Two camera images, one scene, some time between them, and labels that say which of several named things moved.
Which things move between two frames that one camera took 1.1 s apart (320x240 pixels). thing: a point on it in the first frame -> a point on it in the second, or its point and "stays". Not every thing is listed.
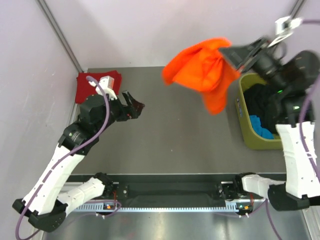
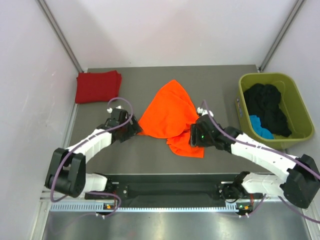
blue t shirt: x=260 y=131 stays
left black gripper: x=132 y=111 -> x=134 y=129
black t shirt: x=261 y=101 stays
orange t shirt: x=204 y=66 -> x=170 y=116
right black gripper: x=239 y=56 -> x=194 y=139
